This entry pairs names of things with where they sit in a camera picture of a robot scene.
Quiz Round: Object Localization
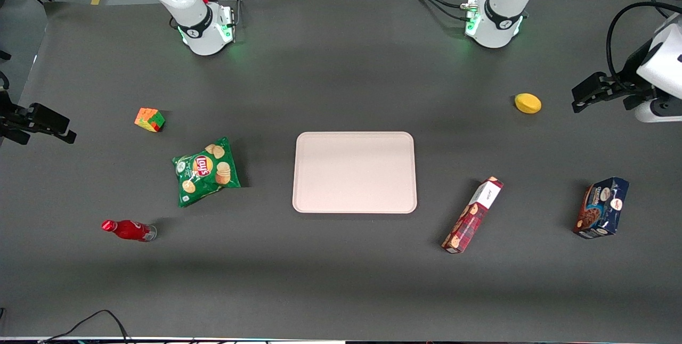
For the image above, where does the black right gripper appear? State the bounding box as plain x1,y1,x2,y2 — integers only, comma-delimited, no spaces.
0,70,77,146

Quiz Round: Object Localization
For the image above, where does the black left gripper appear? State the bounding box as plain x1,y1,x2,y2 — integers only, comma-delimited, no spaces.
572,39,657,114

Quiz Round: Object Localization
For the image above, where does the red cookie box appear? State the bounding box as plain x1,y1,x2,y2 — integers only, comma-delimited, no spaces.
441,176,504,255

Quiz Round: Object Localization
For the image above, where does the blue cookie box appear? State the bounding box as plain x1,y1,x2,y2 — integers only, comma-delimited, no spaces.
573,177,630,240

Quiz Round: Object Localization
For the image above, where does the beige plastic tray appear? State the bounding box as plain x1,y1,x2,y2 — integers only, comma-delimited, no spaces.
292,131,418,214

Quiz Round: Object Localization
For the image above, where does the yellow lemon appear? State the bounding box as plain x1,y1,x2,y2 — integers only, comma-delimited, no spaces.
514,93,542,115

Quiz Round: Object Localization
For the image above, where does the multicoloured puzzle cube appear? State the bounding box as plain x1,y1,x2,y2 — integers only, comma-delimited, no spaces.
134,108,166,133

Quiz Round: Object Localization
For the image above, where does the red soda bottle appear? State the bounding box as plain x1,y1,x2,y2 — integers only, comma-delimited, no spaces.
101,219,158,242

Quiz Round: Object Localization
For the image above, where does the green chips bag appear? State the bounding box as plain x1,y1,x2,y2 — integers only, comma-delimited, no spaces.
172,137,241,208

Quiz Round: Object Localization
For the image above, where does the dark grey table mat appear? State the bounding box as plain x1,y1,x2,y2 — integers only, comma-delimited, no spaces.
0,0,682,342

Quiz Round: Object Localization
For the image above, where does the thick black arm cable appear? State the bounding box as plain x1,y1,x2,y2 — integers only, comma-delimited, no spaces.
607,1,682,85

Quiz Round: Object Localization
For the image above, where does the thin black looped cable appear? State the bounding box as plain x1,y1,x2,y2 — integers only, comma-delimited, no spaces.
37,309,131,344

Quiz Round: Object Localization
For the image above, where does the black cable bundle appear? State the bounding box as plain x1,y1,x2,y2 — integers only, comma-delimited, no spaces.
405,0,472,21

